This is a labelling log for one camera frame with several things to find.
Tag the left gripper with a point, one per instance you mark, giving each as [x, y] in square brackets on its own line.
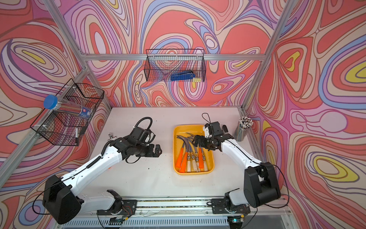
[151, 152]

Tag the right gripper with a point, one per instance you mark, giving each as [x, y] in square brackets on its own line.
[202, 139]

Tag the yellow plastic tray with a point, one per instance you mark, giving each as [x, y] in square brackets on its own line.
[183, 130]

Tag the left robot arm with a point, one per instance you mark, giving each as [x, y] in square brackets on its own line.
[61, 195]

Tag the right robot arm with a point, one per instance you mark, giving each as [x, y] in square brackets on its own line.
[260, 179]

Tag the silver bulldog clip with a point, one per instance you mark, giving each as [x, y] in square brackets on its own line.
[111, 137]

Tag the cup of pencils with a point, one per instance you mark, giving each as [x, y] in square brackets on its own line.
[244, 125]

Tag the blue tool in basket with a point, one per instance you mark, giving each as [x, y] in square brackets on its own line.
[183, 75]

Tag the black marker in basket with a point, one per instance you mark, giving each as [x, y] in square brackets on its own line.
[76, 137]

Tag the clear bottle blue cap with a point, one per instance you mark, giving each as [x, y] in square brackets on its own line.
[54, 103]

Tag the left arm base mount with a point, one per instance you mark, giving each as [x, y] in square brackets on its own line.
[120, 206]

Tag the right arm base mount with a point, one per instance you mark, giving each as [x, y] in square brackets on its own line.
[225, 206]

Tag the back wire basket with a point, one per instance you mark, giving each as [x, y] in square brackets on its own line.
[160, 64]

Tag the wire basket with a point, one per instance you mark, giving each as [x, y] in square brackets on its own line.
[59, 128]
[160, 64]

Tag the left wire basket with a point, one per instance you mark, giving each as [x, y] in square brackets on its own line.
[59, 128]

